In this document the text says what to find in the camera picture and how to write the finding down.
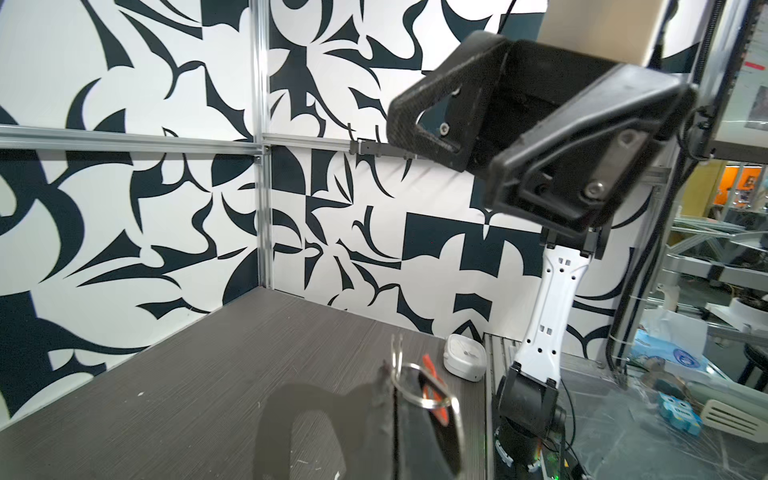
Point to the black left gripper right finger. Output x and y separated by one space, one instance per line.
425 447

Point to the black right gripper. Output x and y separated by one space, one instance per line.
571 134

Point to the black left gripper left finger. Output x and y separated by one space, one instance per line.
366 418

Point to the red key tag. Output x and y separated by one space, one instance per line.
430 392

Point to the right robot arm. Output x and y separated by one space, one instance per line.
526 401

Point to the white round object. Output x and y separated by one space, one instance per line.
465 358

